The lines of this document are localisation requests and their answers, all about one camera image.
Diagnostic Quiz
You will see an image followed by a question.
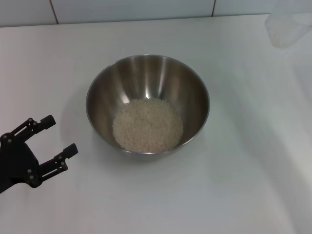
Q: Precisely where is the stainless steel mixing bowl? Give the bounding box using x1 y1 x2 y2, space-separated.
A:
85 54 210 161

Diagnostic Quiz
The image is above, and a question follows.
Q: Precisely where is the transparent plastic cup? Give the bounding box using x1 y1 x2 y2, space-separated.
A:
265 9 312 48

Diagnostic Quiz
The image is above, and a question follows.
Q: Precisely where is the white rice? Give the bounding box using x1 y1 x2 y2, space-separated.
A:
112 97 184 153

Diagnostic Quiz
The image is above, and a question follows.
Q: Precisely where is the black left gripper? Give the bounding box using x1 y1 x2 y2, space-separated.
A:
0 115 79 194

